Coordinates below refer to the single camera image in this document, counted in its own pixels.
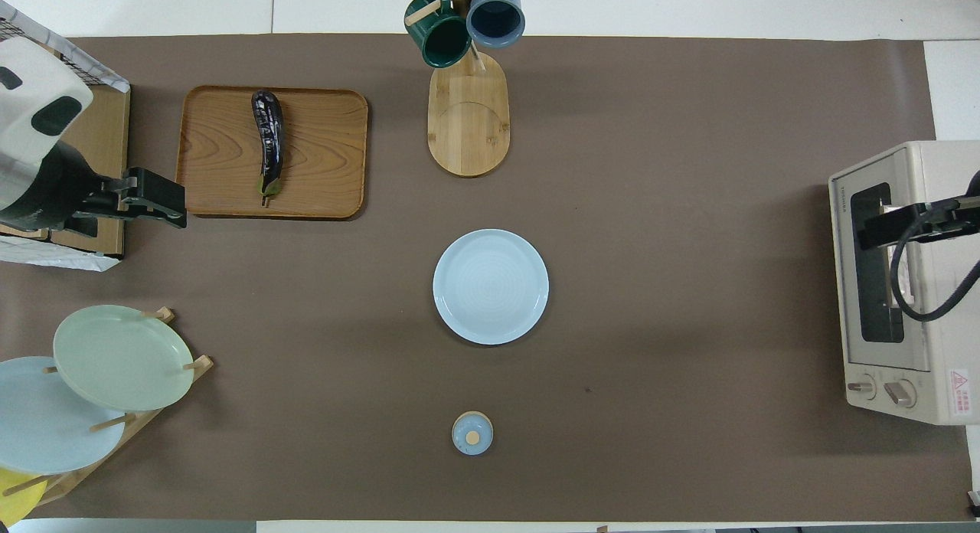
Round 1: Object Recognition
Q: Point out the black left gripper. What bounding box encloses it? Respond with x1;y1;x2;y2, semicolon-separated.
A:
115;167;188;230

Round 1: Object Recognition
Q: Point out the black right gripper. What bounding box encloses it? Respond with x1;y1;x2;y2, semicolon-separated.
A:
857;198;962;251

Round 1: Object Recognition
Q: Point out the glass oven door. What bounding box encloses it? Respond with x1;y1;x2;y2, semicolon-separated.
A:
829;152;933;372

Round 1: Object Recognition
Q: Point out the dark purple eggplant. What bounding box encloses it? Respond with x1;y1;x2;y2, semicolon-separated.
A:
251;90;286;207

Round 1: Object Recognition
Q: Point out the beige toaster oven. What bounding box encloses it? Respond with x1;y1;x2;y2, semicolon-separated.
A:
828;140;980;427

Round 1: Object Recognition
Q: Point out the white patterned cloth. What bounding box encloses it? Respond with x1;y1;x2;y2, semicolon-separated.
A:
0;1;132;273

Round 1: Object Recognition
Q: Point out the pale green plate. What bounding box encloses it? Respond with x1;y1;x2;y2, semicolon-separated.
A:
52;303;196;413

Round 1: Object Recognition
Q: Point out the wooden serving tray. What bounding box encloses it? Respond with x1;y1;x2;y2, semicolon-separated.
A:
175;85;370;221

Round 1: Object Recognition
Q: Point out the wooden plate rack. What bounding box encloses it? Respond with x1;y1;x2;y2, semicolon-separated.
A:
0;306;214;508

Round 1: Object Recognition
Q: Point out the light blue racked plate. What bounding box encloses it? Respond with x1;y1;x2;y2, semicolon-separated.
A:
0;355;128;476

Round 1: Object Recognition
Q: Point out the brown table mat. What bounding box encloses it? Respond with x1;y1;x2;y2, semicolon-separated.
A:
0;33;974;523

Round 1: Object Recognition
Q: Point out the wooden mug tree stand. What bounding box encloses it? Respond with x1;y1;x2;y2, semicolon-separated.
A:
405;0;528;178

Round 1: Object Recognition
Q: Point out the dark green mug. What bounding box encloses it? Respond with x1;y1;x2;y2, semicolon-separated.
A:
403;0;473;69

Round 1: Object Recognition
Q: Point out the yellow plate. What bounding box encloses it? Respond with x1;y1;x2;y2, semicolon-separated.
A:
0;467;47;528

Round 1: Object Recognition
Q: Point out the blue mug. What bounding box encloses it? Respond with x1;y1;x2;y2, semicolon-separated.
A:
465;0;528;50

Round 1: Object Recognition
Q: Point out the small blue lid wooden knob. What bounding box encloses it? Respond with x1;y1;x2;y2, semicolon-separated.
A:
451;410;495;456

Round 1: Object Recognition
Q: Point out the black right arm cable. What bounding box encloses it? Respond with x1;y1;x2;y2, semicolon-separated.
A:
889;198;980;322

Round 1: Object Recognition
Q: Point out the black wire basket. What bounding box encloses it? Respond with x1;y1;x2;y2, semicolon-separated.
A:
0;1;132;93

